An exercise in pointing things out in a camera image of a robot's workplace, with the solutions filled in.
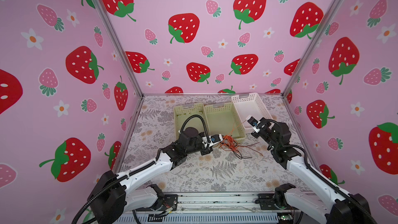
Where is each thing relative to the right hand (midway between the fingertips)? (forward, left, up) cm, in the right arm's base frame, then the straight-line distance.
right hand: (252, 115), depth 78 cm
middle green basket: (+17, +14, -28) cm, 36 cm away
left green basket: (+15, +43, -22) cm, 50 cm away
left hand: (-12, +17, -5) cm, 22 cm away
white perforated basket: (+29, -7, -23) cm, 38 cm away
